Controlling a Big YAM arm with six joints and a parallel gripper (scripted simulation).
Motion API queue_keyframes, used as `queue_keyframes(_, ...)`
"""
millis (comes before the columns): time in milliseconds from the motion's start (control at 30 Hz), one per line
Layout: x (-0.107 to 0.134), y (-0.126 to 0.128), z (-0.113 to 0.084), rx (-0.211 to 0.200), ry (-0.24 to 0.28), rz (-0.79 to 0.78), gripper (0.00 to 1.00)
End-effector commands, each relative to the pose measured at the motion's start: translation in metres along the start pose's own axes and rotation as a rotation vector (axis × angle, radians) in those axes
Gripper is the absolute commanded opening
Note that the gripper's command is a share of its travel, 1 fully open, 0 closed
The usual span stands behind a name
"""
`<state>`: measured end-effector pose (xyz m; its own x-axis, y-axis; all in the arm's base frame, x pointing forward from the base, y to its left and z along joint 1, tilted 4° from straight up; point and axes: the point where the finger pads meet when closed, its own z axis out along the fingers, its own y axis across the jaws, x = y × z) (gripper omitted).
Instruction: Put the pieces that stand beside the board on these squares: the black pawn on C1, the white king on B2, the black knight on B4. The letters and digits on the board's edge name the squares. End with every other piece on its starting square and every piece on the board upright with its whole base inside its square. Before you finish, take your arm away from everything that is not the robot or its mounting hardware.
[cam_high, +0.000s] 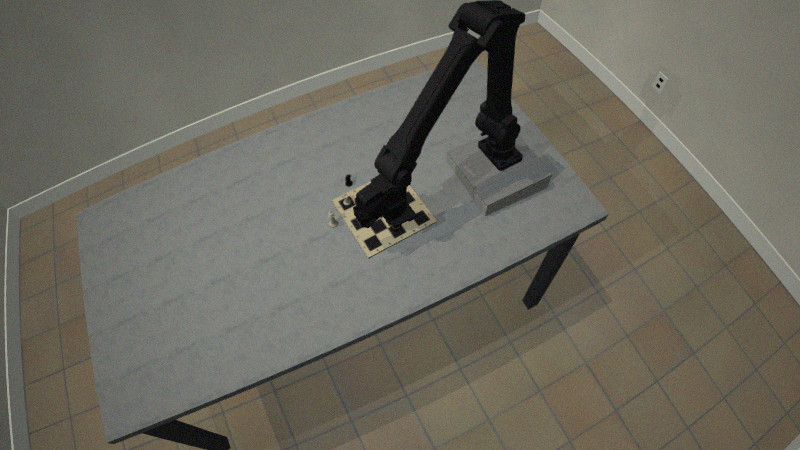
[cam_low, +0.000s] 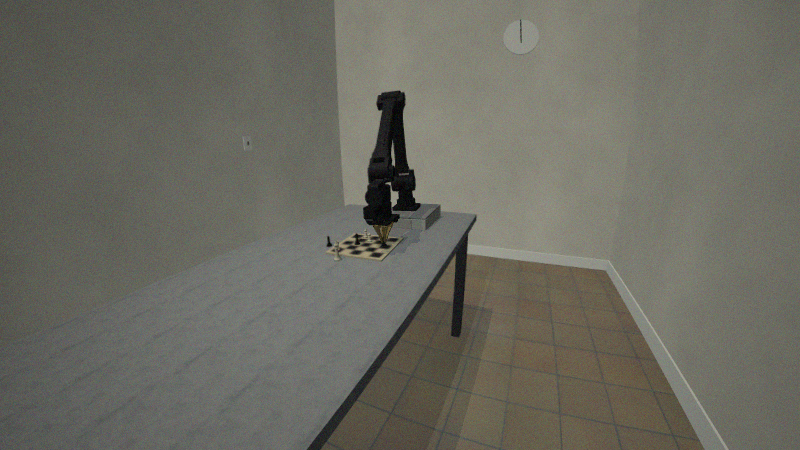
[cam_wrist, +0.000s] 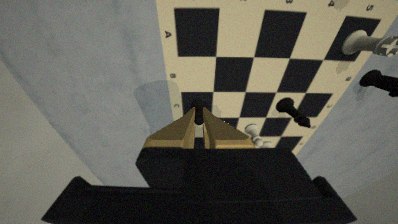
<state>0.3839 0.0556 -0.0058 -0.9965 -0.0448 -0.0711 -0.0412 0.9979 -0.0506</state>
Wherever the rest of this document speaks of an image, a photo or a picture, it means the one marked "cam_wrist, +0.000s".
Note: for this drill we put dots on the white pawn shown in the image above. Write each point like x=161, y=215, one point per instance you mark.
x=266, y=144
x=252, y=130

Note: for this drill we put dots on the black and cream chessboard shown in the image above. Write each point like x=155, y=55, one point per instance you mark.
x=243, y=56

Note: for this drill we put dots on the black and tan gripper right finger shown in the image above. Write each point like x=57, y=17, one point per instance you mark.
x=222, y=135

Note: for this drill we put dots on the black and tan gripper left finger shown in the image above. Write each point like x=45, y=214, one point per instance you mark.
x=175, y=134

